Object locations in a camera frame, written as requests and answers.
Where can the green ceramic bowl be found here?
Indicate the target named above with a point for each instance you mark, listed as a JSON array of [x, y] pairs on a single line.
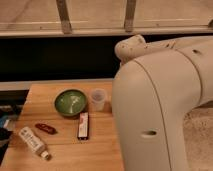
[[70, 103]]

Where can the black and white eraser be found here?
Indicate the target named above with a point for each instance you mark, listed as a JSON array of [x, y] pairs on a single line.
[[83, 126]]

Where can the clear plastic cup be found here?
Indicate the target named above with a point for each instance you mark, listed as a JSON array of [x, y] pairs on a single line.
[[98, 98]]

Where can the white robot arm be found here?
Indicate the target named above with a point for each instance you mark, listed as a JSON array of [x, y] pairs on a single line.
[[157, 84]]

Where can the dark items at left edge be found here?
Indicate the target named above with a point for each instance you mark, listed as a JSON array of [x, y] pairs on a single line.
[[5, 113]]

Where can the white tube bottle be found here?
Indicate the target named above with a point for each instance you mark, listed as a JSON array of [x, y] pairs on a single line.
[[37, 146]]

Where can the wooden table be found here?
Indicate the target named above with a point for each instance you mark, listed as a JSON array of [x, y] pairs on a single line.
[[100, 152]]

